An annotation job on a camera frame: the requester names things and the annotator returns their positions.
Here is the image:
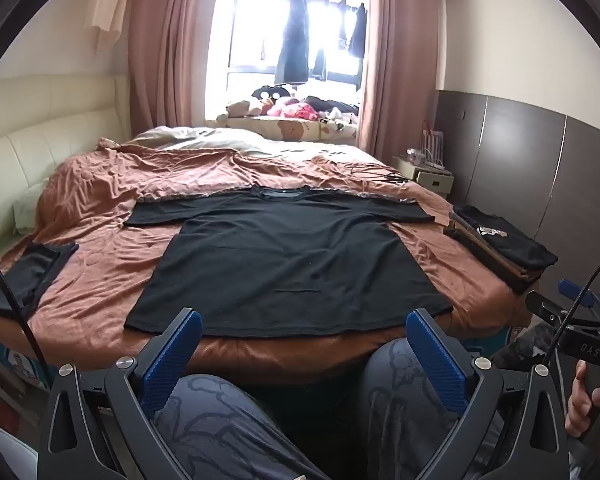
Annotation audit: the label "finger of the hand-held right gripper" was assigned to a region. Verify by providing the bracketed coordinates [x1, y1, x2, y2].
[557, 279, 600, 323]
[525, 291, 573, 331]

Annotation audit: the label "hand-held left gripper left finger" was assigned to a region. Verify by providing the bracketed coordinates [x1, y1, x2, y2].
[37, 306, 203, 480]

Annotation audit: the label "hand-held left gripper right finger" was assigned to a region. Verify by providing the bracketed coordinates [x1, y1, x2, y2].
[406, 307, 572, 480]

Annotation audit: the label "black t-shirt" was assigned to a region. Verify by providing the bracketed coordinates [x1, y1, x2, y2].
[125, 185, 455, 338]

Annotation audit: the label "dark crumpled clothes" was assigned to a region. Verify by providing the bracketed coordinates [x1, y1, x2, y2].
[305, 95, 361, 116]

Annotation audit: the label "person's right hand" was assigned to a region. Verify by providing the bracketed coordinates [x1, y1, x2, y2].
[565, 360, 600, 438]

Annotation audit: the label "dark patterned rug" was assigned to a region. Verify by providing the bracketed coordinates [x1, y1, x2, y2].
[490, 320, 571, 376]

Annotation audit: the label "brown folded garment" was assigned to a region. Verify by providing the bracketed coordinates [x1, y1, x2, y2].
[442, 220, 536, 296]

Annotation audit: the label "brown blanket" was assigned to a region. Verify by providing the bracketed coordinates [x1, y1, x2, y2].
[0, 137, 536, 391]

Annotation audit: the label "printed storage box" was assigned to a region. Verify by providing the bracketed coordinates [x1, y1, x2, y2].
[0, 335, 56, 391]

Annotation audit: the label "cream nightstand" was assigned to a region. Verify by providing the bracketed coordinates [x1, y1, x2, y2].
[392, 154, 453, 201]

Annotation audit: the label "folded black garment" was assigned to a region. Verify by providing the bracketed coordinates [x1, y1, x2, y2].
[0, 241, 80, 320]

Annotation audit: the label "pale green pillow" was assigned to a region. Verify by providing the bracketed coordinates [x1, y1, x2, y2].
[12, 180, 51, 233]

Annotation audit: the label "beige duvet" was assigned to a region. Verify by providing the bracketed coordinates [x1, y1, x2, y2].
[130, 126, 301, 158]

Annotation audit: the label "bear print pillow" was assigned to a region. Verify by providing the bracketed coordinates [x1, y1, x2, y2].
[217, 114, 358, 145]

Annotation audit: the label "cream padded headboard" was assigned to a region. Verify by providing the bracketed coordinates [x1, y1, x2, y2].
[0, 72, 131, 266]

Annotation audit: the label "pink plush toy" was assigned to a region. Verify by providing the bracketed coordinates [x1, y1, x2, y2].
[270, 100, 318, 122]

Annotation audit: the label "pink curtain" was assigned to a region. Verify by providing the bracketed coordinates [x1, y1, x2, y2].
[127, 0, 226, 136]
[356, 0, 448, 163]

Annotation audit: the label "black and white plush toy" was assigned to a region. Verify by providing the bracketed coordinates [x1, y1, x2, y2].
[250, 85, 293, 103]

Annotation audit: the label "hanging dark garment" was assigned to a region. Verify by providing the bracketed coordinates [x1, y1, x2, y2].
[337, 0, 368, 58]

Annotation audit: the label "hanging dark jacket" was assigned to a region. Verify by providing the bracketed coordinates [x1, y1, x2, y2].
[274, 0, 312, 85]

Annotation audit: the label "bright window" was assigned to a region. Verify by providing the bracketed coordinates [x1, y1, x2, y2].
[205, 0, 371, 121]

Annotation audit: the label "white hanging cloth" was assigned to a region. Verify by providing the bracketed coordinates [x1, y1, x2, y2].
[85, 0, 138, 51]

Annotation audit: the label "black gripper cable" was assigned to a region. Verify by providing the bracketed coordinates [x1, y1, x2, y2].
[542, 247, 600, 376]

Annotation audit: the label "black braided cable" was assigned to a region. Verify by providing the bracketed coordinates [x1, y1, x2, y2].
[0, 235, 51, 396]

